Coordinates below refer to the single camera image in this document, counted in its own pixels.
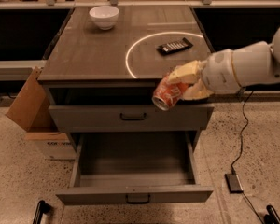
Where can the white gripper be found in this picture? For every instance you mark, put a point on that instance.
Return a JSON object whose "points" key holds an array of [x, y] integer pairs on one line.
{"points": [[220, 71]]}

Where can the red coke can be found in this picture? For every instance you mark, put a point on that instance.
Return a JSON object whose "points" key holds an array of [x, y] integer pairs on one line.
{"points": [[166, 95]]}

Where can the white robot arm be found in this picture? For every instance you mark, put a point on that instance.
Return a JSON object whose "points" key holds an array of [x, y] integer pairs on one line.
{"points": [[258, 63]]}

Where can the closed grey top drawer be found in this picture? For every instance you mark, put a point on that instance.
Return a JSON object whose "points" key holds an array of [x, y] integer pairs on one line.
{"points": [[129, 118]]}

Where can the grey drawer cabinet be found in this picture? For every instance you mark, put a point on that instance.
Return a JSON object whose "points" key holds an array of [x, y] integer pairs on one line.
{"points": [[120, 66]]}

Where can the open grey middle drawer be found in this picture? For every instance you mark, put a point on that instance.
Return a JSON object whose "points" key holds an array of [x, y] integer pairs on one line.
{"points": [[134, 168]]}

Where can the black snack bar packet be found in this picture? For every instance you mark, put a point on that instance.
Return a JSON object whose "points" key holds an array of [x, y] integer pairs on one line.
{"points": [[174, 47]]}

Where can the white ceramic bowl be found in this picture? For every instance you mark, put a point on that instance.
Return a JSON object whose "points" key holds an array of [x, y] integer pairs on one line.
{"points": [[104, 17]]}

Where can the black power adapter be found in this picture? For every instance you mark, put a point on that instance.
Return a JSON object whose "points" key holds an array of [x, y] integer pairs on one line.
{"points": [[234, 183]]}

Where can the brown cardboard box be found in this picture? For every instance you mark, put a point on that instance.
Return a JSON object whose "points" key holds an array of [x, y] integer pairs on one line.
{"points": [[30, 110]]}

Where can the black right base handle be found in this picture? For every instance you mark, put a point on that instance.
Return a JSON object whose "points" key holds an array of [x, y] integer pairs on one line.
{"points": [[271, 217]]}

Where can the black base handle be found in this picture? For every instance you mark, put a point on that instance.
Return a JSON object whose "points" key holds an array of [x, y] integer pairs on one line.
{"points": [[271, 217], [41, 209]]}

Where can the black left base handle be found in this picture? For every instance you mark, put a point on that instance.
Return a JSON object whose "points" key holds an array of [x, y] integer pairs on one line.
{"points": [[41, 209]]}

